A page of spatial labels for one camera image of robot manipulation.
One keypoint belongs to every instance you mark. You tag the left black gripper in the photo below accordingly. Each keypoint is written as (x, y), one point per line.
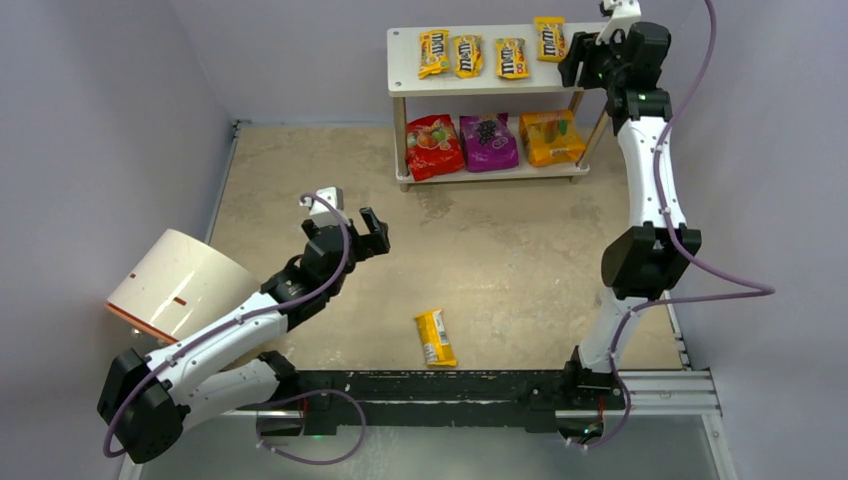
(357, 240)

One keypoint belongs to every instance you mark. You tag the red candy bag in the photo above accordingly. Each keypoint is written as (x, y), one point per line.
(433, 147)

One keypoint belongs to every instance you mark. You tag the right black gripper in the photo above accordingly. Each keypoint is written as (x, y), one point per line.
(579, 59)

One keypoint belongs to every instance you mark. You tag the yellow M&M bag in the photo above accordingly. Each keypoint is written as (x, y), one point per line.
(433, 59)
(551, 42)

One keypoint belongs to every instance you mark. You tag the black base frame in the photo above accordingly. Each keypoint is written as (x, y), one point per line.
(562, 401)

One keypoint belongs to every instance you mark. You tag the yellow candy bag back-side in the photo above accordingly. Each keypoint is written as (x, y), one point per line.
(511, 60)

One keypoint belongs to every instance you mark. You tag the yellow candy bag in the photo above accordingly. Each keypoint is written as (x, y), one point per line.
(437, 348)
(468, 55)

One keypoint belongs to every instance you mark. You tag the purple candy bag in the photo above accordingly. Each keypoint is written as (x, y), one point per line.
(487, 143)

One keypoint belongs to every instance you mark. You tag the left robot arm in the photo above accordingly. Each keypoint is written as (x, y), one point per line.
(148, 401)

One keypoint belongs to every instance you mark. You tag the yellow candy bag front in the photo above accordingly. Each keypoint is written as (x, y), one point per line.
(437, 348)

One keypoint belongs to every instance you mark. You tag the orange candy bag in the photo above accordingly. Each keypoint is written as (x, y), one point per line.
(551, 138)

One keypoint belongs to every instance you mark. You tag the white two-tier shelf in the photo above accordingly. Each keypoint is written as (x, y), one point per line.
(402, 53)

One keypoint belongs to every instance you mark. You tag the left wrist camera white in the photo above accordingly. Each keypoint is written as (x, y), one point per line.
(325, 206)

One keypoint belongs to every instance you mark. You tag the white cylindrical container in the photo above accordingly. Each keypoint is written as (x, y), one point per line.
(180, 286)

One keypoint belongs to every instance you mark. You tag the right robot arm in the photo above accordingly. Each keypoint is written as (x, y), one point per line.
(650, 257)

